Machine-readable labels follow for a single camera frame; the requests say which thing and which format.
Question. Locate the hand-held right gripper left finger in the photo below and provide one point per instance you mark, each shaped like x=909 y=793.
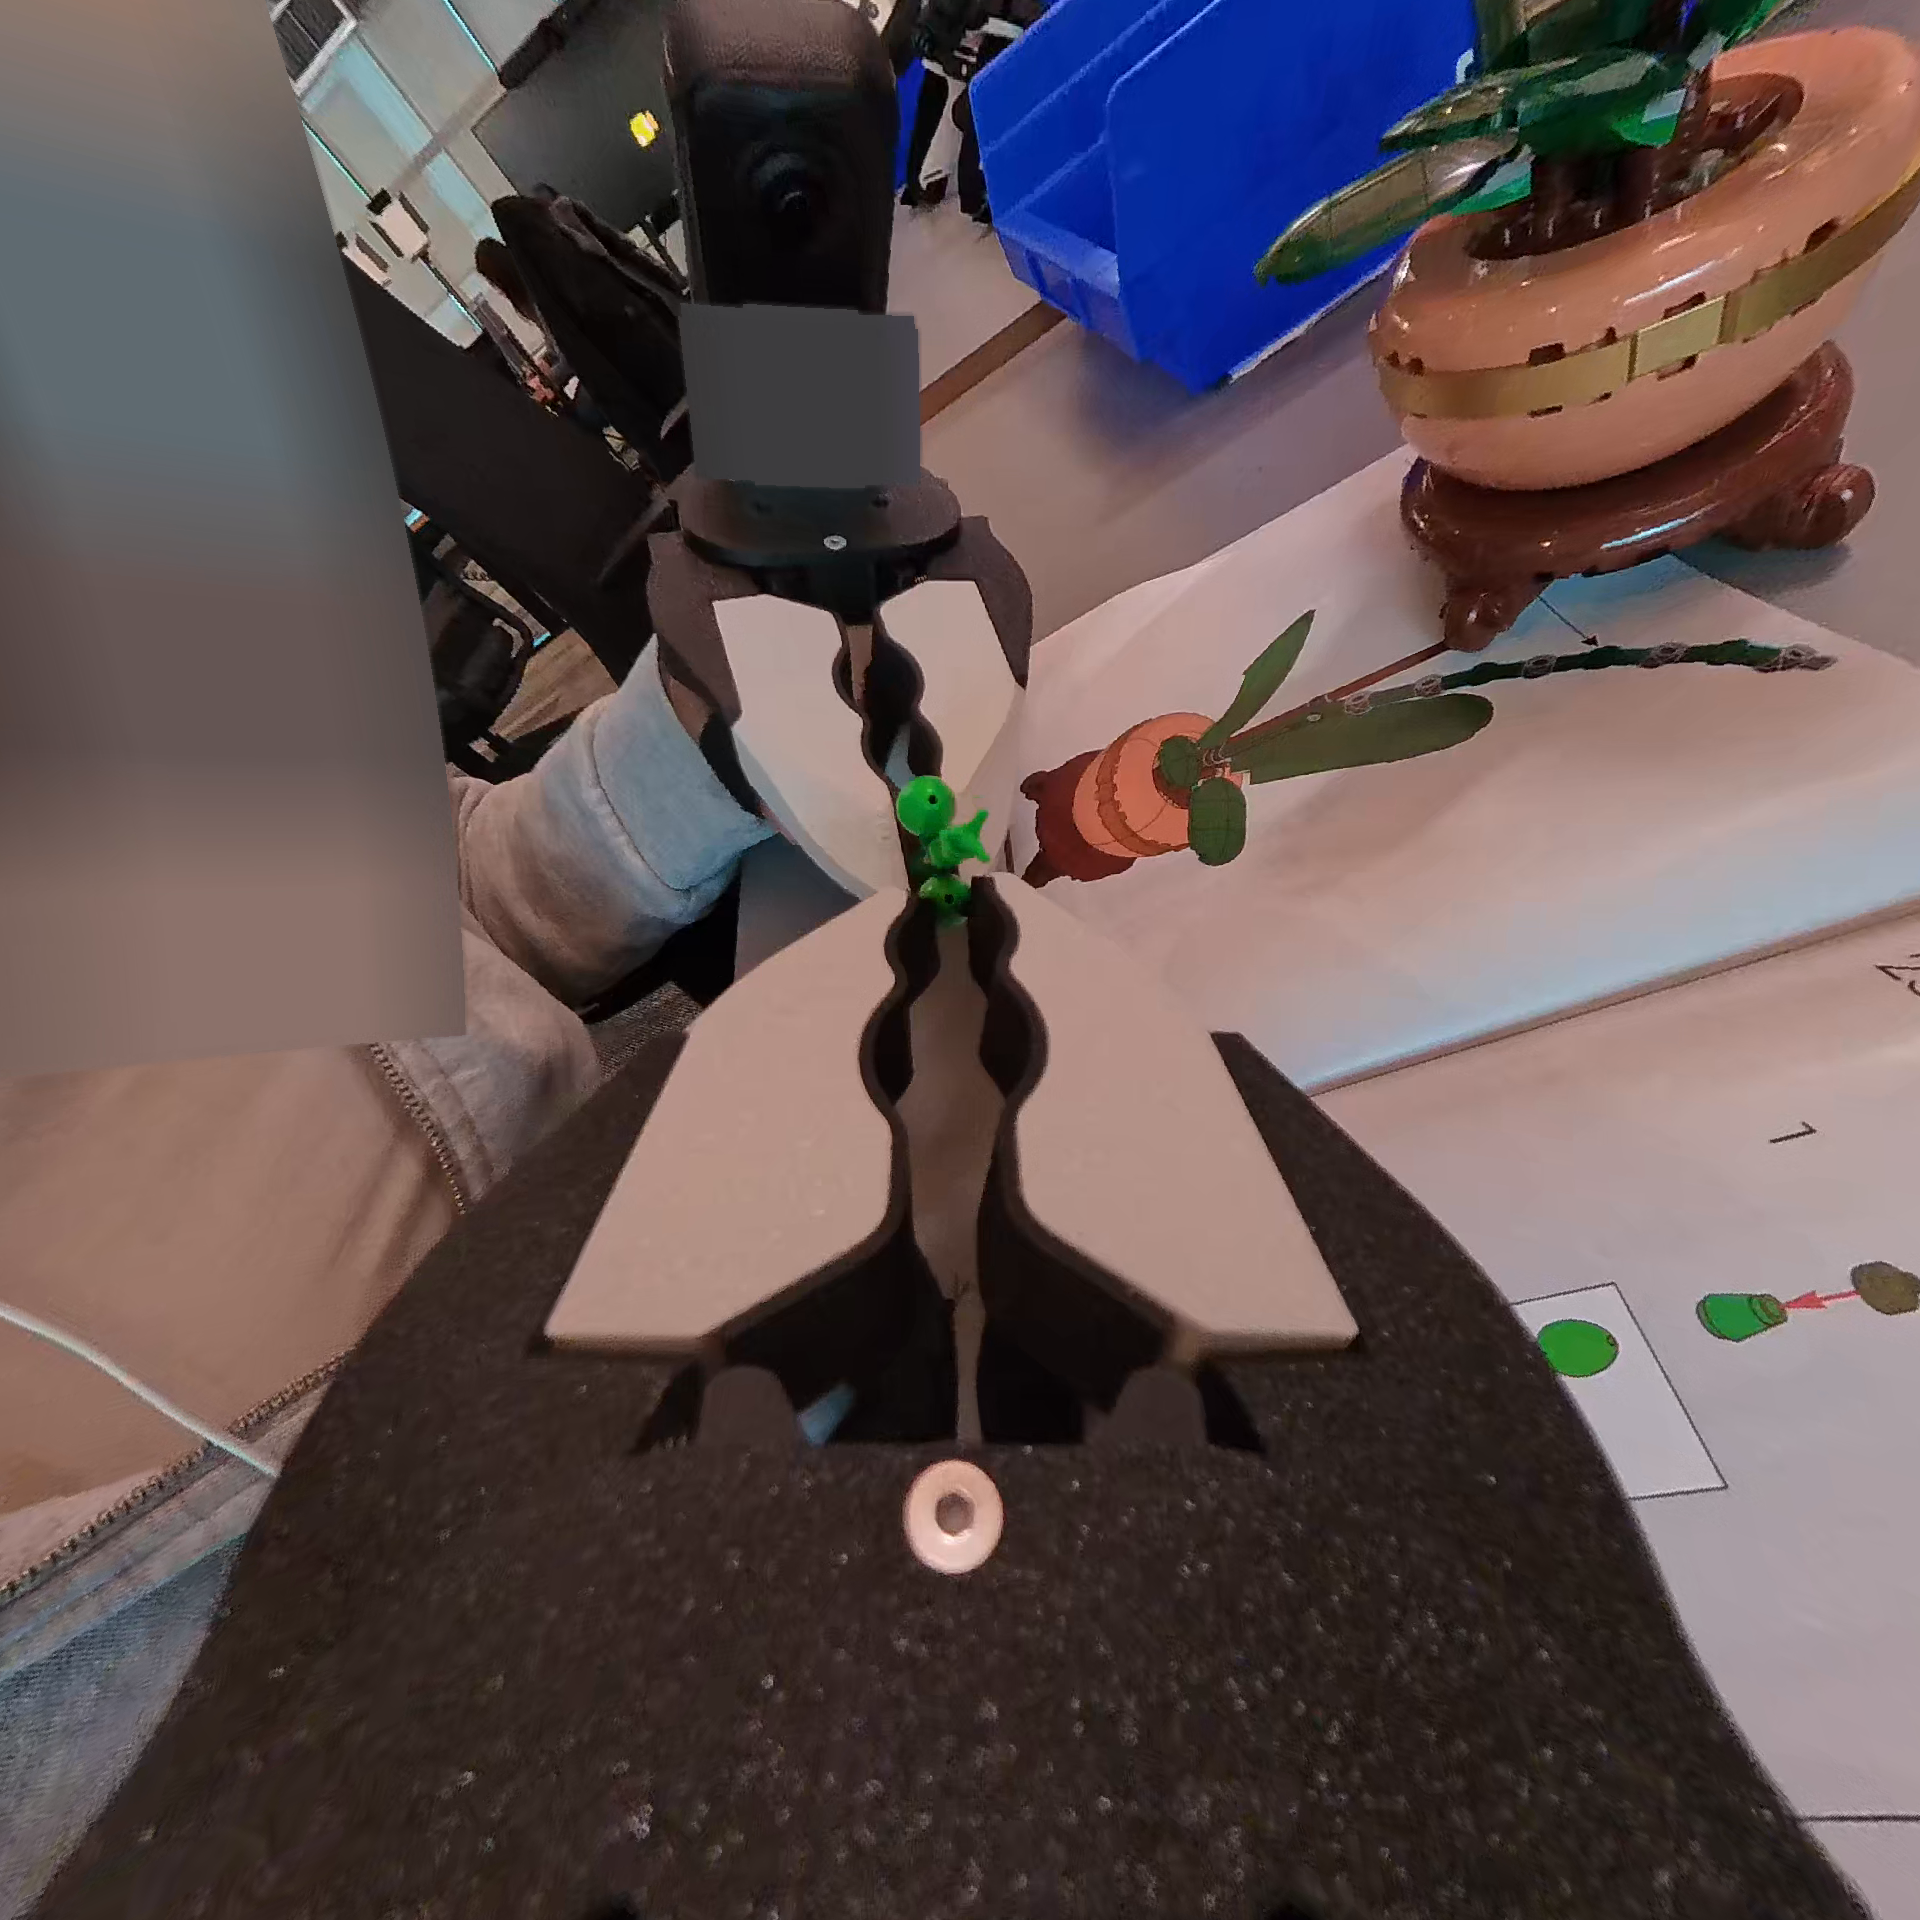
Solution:
x=750 y=1172

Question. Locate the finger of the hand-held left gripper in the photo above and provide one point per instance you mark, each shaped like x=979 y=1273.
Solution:
x=797 y=721
x=968 y=676

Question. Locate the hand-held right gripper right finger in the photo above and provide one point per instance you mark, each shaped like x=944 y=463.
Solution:
x=1171 y=1172

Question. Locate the green toy flower stem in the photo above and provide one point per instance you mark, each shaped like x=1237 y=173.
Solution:
x=924 y=807

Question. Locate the person's left forearm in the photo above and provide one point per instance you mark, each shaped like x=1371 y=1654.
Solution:
x=601 y=840

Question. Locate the grey desk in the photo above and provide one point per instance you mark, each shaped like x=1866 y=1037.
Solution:
x=1171 y=449

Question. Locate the black monitor on stand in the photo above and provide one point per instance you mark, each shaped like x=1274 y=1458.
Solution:
x=573 y=121

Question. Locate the tall black office chair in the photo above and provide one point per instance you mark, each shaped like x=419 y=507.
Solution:
x=498 y=463

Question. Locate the open instruction booklet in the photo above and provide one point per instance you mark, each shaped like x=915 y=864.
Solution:
x=1500 y=900

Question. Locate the blue storage bin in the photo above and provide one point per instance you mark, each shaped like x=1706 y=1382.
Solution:
x=1203 y=179

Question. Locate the toy brick potted plant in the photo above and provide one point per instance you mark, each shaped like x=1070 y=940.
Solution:
x=1576 y=404

